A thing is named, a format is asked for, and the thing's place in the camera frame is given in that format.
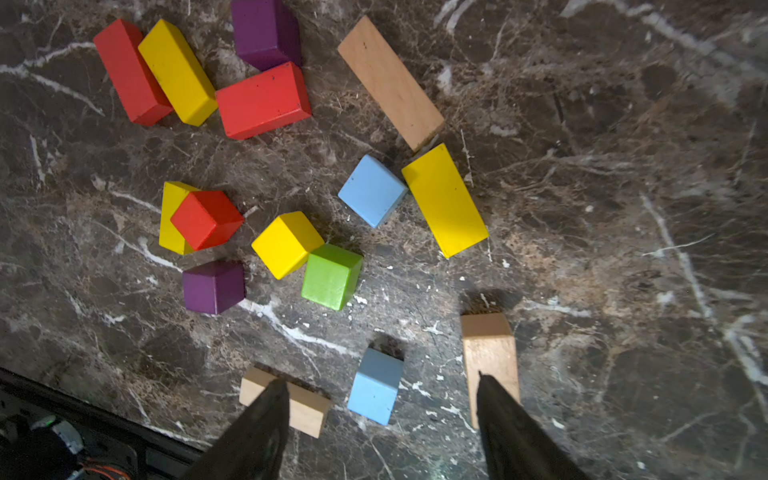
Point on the long yellow block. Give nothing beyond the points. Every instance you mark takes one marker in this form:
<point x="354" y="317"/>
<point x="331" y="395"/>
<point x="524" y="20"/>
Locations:
<point x="445" y="201"/>
<point x="179" y="73"/>

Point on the tan block right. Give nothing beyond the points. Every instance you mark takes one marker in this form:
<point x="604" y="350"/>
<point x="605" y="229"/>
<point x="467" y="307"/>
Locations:
<point x="489" y="347"/>

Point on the green cube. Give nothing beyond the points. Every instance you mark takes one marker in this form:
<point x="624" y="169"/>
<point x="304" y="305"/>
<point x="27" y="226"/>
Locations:
<point x="331" y="276"/>

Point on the long yellow block right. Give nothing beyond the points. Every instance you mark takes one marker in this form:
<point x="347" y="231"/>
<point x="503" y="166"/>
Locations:
<point x="445" y="201"/>

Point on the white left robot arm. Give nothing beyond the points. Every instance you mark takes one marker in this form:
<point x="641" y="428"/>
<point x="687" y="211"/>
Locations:
<point x="46" y="449"/>

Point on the small red cube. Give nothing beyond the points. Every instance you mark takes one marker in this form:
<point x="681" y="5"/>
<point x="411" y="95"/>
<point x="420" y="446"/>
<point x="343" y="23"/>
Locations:
<point x="206" y="219"/>

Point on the purple block lower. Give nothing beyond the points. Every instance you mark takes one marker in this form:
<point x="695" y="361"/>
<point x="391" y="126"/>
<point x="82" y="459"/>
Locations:
<point x="213" y="287"/>

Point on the long red block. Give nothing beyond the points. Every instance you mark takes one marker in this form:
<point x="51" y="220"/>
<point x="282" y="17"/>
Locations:
<point x="139" y="92"/>
<point x="272" y="99"/>

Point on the purple block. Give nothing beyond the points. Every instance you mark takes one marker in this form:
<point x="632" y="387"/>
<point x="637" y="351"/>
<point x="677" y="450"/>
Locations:
<point x="213" y="287"/>
<point x="266" y="33"/>

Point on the long tan block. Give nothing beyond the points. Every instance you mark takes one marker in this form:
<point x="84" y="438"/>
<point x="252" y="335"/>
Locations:
<point x="308" y="410"/>
<point x="389" y="82"/>

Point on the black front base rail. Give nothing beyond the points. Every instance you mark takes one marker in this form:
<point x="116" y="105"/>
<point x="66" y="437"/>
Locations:
<point x="114" y="448"/>

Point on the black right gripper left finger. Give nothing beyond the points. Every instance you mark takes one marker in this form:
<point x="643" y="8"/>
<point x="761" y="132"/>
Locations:
<point x="253" y="446"/>

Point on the long tan block upper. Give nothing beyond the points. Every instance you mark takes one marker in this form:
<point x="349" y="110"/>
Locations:
<point x="389" y="82"/>

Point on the small blue block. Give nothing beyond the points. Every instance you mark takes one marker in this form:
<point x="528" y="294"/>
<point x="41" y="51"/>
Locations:
<point x="372" y="191"/>

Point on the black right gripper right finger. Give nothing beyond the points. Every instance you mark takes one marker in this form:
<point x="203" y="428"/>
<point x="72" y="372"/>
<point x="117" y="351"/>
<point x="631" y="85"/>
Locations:
<point x="515" y="446"/>

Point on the purple block upper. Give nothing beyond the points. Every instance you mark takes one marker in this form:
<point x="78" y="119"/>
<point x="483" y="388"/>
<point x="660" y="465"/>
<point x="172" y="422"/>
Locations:
<point x="266" y="33"/>

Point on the long tan block bottom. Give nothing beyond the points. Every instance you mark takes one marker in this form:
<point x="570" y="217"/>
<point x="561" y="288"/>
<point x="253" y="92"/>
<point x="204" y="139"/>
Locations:
<point x="308" y="410"/>

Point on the blue cube lower middle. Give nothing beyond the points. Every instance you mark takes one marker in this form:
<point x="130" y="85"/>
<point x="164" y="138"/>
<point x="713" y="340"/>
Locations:
<point x="375" y="387"/>

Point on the small yellow cube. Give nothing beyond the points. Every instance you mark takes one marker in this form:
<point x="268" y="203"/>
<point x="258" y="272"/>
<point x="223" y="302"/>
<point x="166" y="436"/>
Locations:
<point x="284" y="246"/>

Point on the long red block left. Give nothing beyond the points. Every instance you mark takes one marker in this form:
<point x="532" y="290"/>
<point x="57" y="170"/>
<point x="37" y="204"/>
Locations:
<point x="139" y="92"/>

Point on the long yellow block left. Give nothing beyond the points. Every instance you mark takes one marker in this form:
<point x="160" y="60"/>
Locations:
<point x="179" y="73"/>

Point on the long red block middle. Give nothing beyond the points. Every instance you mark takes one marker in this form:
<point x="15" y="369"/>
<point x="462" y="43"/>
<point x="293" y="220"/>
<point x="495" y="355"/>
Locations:
<point x="272" y="99"/>

